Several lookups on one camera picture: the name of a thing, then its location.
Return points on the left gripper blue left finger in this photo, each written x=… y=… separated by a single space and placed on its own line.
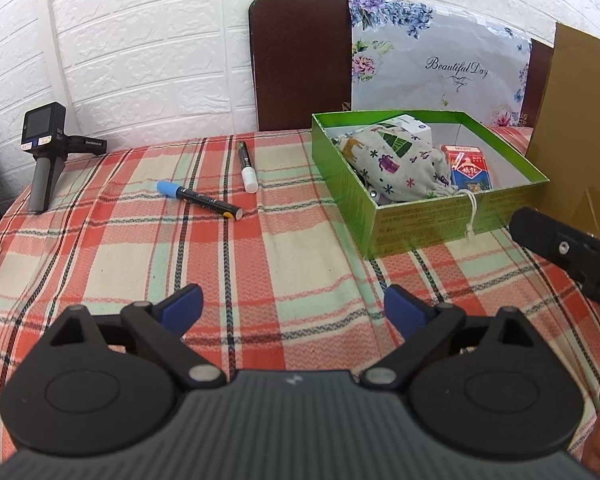
x=157 y=330

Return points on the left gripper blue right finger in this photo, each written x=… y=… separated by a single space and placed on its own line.
x=427 y=332

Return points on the blue cap black marker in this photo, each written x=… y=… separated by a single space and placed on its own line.
x=172 y=190

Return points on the red playing card box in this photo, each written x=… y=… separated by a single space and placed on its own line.
x=469 y=169

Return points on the printed fabric drawstring pouch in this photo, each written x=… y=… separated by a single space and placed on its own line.
x=393 y=193

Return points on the white cap black marker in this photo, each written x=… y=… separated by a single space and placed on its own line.
x=248 y=173

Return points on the white product box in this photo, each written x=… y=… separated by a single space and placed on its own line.
x=409 y=128

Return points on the brown cardboard sheet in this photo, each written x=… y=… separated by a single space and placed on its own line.
x=565 y=143

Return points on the red plaid blanket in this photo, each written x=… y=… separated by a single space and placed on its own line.
x=284 y=286

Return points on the green cardboard box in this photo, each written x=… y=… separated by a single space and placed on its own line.
x=516 y=182

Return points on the floral plastic bag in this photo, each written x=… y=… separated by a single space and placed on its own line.
x=410 y=56

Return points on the dark brown headboard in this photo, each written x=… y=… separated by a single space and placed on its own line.
x=301 y=62

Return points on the black handheld camera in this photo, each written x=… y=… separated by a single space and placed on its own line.
x=43 y=136

